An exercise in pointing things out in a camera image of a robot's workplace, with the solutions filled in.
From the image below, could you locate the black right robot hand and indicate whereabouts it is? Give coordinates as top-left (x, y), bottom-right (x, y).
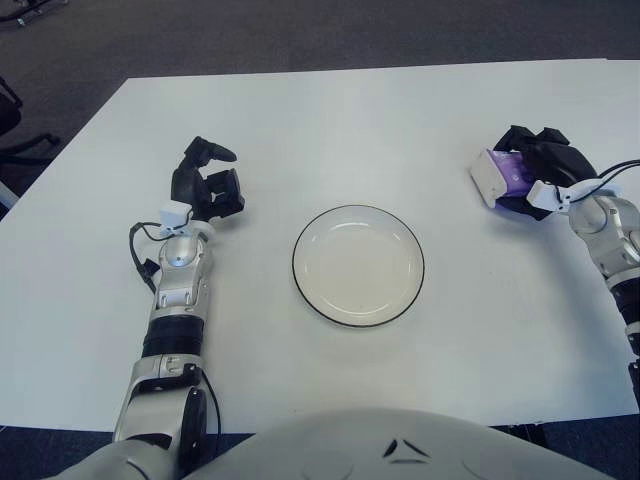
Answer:
top-left (492, 124), bottom-right (599, 222)

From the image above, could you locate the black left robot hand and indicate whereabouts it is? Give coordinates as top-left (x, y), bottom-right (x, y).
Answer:
top-left (169, 135), bottom-right (247, 222)

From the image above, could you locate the purple tissue paper pack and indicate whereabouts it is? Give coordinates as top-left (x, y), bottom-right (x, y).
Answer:
top-left (468, 148), bottom-right (539, 210)

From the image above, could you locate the white plate with black rim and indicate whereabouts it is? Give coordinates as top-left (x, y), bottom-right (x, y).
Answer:
top-left (291, 204), bottom-right (426, 330)

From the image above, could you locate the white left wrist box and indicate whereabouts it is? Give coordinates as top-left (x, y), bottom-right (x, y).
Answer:
top-left (158, 201), bottom-right (194, 235)

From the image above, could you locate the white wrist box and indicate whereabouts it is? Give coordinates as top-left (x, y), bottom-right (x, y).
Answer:
top-left (158, 201), bottom-right (194, 235)
top-left (527, 179), bottom-right (569, 214)

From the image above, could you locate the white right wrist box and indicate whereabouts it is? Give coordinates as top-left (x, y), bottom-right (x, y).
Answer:
top-left (527, 179), bottom-right (569, 214)

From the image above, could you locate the black office chair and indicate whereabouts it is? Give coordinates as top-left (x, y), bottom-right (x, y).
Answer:
top-left (0, 74), bottom-right (61, 166)

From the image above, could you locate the grey robot torso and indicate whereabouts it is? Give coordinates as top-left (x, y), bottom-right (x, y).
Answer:
top-left (49, 407), bottom-right (616, 480)

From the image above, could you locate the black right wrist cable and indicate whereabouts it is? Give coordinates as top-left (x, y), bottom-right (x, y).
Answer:
top-left (569, 158), bottom-right (640, 201)

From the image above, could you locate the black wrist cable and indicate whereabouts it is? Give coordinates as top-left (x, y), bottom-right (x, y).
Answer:
top-left (569, 158), bottom-right (640, 201)
top-left (128, 222), bottom-right (164, 294)

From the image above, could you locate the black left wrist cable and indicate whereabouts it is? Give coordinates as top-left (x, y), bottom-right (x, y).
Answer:
top-left (128, 222), bottom-right (164, 294)

